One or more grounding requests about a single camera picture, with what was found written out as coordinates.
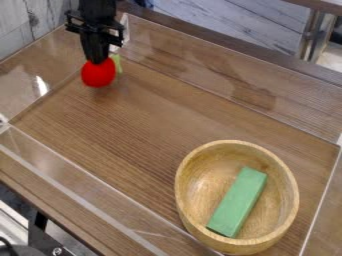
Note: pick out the black table leg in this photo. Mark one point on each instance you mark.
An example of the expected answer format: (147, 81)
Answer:
(40, 221)

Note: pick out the wooden bowl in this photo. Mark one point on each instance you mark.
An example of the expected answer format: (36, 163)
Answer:
(204, 177)

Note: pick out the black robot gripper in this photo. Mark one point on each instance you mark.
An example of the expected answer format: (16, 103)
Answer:
(92, 21)

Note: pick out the green rectangular block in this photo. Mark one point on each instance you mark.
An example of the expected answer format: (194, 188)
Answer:
(236, 203)

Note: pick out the red plush fruit green leaf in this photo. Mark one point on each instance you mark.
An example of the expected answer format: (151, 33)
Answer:
(99, 75)

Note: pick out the metal frame in background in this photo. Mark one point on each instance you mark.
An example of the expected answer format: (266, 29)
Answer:
(317, 34)

